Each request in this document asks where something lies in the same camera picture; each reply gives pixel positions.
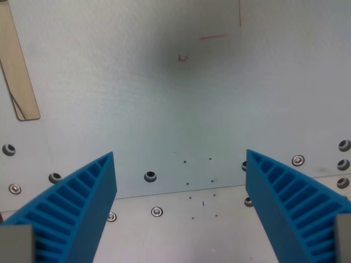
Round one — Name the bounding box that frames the light wooden board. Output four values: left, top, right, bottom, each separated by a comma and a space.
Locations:
0, 0, 41, 122

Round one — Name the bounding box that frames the aluminium plate with small holes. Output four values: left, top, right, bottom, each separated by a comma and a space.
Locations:
0, 175, 351, 263

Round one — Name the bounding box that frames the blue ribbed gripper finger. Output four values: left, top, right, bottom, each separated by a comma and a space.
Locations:
0, 151, 118, 263
245, 149, 351, 263

